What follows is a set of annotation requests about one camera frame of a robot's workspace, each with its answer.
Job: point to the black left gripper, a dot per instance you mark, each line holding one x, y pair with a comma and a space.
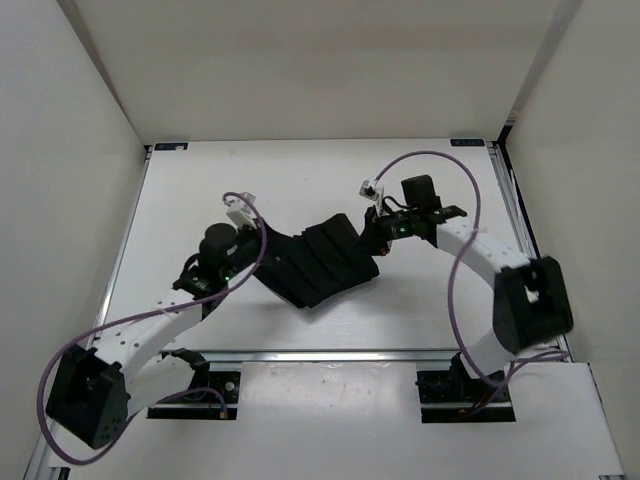
250, 231

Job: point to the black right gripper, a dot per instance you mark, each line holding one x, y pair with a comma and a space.
374, 236

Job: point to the black skirt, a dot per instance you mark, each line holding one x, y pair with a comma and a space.
320, 262

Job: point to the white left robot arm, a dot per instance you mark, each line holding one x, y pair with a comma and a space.
95, 392

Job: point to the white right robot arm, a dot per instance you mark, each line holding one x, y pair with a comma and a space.
530, 300

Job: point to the blue left corner label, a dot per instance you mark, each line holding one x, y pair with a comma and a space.
171, 146

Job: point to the blue corner label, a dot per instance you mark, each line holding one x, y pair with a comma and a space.
467, 142
171, 146

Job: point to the blue right corner label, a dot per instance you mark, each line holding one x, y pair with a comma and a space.
467, 142

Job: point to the white front cover panel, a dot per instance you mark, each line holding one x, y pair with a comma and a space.
364, 421

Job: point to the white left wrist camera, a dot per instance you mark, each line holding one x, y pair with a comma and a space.
238, 210

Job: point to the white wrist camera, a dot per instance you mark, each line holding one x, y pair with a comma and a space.
238, 210
373, 190

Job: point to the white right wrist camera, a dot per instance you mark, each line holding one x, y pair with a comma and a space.
373, 190

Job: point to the aluminium front rail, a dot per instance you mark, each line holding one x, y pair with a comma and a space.
329, 356

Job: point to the aluminium rail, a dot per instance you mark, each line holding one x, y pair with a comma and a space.
558, 349
329, 356

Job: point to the aluminium right side rail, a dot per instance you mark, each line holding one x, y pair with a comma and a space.
558, 349

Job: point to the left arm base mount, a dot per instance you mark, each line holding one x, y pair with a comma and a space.
216, 398

